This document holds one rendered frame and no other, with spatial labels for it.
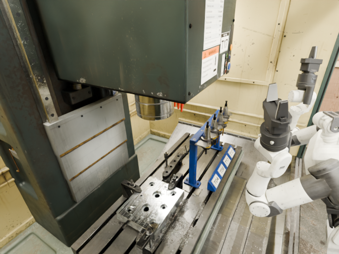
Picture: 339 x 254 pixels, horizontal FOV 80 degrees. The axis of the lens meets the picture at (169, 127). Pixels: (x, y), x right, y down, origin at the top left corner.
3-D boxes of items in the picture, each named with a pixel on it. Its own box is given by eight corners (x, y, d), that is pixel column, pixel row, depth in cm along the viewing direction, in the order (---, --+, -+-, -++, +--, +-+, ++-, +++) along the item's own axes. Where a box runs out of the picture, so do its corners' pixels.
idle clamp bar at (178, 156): (183, 161, 147) (183, 153, 144) (168, 185, 127) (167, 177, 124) (177, 159, 149) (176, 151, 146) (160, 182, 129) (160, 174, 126)
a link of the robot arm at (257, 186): (253, 160, 84) (240, 190, 95) (253, 177, 76) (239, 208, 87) (280, 167, 82) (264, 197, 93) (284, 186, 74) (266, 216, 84)
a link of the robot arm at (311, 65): (329, 59, 104) (322, 83, 107) (311, 59, 112) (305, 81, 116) (311, 57, 100) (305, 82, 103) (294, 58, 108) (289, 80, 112)
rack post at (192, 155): (201, 183, 127) (203, 143, 113) (198, 188, 123) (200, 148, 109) (186, 177, 132) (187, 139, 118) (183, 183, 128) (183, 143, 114)
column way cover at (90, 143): (131, 159, 151) (121, 93, 126) (77, 205, 115) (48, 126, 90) (126, 157, 153) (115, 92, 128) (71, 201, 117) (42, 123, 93)
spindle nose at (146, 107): (153, 103, 96) (152, 77, 90) (181, 110, 87) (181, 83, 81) (128, 115, 85) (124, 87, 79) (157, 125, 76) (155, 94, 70)
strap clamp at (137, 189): (144, 201, 116) (142, 182, 109) (140, 205, 114) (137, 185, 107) (126, 192, 122) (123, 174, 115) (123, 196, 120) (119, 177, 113)
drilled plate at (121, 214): (184, 196, 113) (184, 190, 111) (154, 240, 92) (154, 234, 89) (150, 182, 124) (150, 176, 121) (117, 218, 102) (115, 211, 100)
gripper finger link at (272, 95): (267, 85, 60) (266, 102, 64) (279, 83, 59) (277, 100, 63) (266, 82, 61) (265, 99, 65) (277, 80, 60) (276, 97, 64)
